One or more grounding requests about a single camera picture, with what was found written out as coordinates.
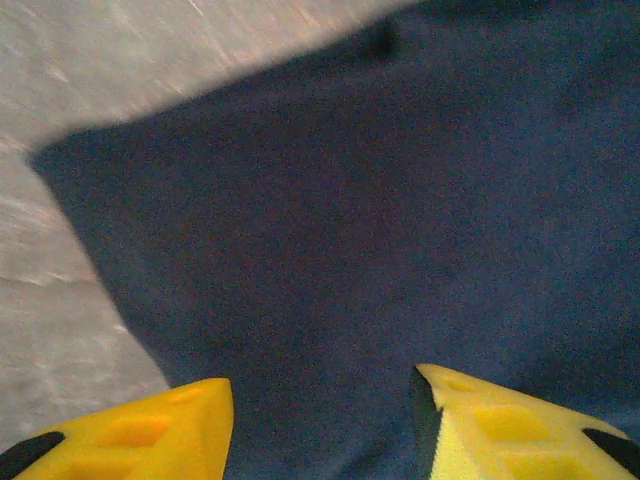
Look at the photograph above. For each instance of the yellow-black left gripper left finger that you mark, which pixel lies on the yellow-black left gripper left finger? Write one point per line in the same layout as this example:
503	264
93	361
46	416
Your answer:
150	440

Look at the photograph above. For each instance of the navy blue shirt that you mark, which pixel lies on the navy blue shirt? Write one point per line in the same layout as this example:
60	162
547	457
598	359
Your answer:
350	225

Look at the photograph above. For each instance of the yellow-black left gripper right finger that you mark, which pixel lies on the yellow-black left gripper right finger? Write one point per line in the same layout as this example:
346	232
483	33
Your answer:
500	435

